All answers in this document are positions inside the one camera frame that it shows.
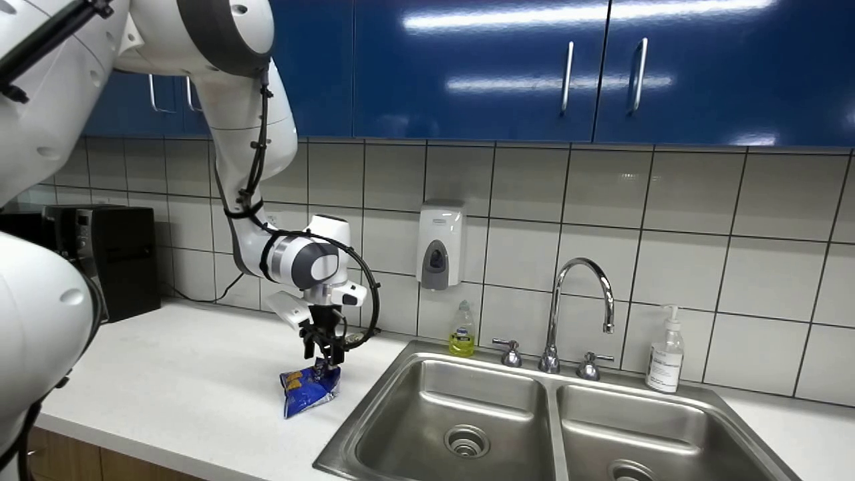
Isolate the wooden base cabinet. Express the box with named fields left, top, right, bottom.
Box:
left=16, top=426, right=204, bottom=481

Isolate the chrome gooseneck faucet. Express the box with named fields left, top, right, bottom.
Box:
left=538, top=254, right=621, bottom=374

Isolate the chrome faucet knob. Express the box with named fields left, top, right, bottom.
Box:
left=491, top=337, right=526, bottom=370
left=572, top=351, right=618, bottom=382

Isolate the blue cabinet door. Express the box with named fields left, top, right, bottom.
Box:
left=592, top=0, right=855, bottom=153
left=81, top=67, right=181, bottom=141
left=177, top=0, right=358, bottom=141
left=351, top=0, right=613, bottom=148

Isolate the white wall soap dispenser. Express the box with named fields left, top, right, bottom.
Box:
left=414, top=206, right=466, bottom=292

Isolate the black power cable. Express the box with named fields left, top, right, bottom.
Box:
left=213, top=267, right=250, bottom=304

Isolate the yellow dish soap bottle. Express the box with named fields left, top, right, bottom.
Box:
left=447, top=300, right=482, bottom=358

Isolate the stainless steel double sink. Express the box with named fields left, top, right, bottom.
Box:
left=314, top=339, right=801, bottom=481

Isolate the blue Doritos chip bag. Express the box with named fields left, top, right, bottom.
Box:
left=279, top=358, right=344, bottom=423

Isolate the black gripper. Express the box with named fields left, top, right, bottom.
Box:
left=300, top=304, right=351, bottom=374

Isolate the clear pump soap bottle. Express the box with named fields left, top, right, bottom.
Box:
left=645, top=304, right=688, bottom=395

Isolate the black countertop appliance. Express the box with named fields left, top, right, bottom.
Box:
left=0, top=204, right=165, bottom=330

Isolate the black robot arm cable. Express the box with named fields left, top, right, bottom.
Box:
left=216, top=77, right=382, bottom=354

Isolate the round sink drain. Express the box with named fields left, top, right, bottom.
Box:
left=443, top=423, right=491, bottom=463
left=609, top=458, right=661, bottom=481

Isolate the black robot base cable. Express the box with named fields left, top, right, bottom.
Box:
left=0, top=399, right=48, bottom=481

